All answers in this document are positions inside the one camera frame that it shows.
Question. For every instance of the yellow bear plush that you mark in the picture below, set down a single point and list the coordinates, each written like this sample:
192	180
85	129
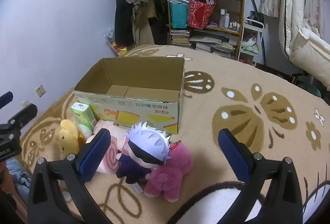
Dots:
68	139

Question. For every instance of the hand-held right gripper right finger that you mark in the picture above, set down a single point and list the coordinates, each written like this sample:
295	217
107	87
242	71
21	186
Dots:
232	154

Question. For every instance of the white wall outlet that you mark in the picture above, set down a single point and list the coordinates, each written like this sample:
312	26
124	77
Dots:
40	90
25	104

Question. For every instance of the light blue fuzzy cloth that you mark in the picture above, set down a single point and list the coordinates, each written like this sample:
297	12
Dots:
16	172

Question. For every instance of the fluffy white plush yellow pompoms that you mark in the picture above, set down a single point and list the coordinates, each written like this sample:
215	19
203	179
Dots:
85	130

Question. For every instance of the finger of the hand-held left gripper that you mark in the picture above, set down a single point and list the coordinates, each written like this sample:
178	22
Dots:
5	98
23	113

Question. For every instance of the cardboard box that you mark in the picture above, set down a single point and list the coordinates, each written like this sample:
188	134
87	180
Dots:
154	77

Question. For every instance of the tall white bottle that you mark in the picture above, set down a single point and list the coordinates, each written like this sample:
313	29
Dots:
223	17

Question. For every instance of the red patterned gift bag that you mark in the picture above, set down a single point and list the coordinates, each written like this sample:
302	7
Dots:
199	14

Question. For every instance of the clear plastic bag of toys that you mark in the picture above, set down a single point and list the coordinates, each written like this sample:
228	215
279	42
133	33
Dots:
114	43

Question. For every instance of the stack of books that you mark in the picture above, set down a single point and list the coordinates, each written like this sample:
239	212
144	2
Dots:
180	37

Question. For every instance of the green and white carton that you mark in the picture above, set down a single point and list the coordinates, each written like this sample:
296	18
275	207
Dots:
82	114

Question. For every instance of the teal bag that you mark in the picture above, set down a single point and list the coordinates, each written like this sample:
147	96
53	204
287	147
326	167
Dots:
179	14

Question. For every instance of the wooden shelf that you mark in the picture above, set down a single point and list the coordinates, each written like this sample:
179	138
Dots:
243	15

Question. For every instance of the white cart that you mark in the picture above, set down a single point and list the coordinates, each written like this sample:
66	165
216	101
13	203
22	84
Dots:
261	41

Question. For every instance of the pink bear plush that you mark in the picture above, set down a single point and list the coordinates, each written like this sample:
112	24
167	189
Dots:
167	175

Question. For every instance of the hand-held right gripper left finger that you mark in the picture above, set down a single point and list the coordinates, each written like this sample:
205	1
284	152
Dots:
95	151

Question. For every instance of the pile of papers and books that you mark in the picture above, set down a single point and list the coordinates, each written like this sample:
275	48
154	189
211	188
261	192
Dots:
214	42

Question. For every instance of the white-haired doll plush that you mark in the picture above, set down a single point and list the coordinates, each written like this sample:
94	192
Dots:
147	141

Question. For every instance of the black hanging coat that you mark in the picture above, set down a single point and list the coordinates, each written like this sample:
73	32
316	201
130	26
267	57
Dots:
123	15

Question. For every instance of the beige hanging coat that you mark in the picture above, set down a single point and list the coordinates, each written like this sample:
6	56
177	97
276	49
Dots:
141	28

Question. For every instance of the white cushioned recliner chair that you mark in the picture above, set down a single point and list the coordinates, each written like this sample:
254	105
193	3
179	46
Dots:
304	41

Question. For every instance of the pale green bundle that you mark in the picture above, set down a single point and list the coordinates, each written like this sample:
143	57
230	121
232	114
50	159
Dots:
250	47

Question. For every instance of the pink swirl plush pillow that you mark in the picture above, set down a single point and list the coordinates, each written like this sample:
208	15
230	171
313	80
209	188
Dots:
113	159

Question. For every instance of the dark hanging clothes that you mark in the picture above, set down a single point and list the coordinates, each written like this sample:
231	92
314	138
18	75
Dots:
161	23

